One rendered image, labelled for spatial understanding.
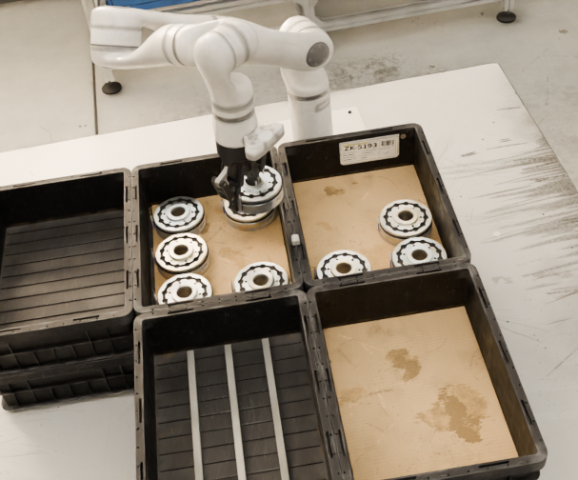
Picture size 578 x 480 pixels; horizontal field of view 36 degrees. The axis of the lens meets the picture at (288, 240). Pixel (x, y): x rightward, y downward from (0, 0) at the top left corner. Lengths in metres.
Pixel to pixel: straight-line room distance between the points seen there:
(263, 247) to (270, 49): 0.39
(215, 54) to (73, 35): 2.78
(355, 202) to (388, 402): 0.49
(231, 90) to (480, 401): 0.65
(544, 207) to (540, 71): 1.66
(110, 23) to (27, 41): 2.56
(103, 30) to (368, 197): 0.63
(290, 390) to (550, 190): 0.83
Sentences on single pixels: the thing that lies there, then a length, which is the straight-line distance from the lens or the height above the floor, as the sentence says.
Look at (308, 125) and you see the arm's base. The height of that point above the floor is 0.88.
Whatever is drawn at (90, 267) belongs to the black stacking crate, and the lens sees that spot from 1.82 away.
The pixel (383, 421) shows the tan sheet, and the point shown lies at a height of 0.83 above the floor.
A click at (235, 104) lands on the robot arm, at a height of 1.23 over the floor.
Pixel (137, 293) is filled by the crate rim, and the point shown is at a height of 0.93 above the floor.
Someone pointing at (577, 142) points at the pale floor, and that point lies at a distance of 3.33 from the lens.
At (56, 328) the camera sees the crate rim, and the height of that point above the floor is 0.93.
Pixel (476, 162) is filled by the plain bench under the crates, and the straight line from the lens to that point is 2.14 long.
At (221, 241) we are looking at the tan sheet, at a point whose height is 0.83.
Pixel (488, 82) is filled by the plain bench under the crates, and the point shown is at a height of 0.70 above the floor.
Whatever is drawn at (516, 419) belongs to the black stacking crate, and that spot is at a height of 0.89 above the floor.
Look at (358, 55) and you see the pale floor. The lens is 3.73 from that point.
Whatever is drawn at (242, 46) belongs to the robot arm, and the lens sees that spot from 1.41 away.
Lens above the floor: 2.10
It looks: 45 degrees down
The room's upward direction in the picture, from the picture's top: 7 degrees counter-clockwise
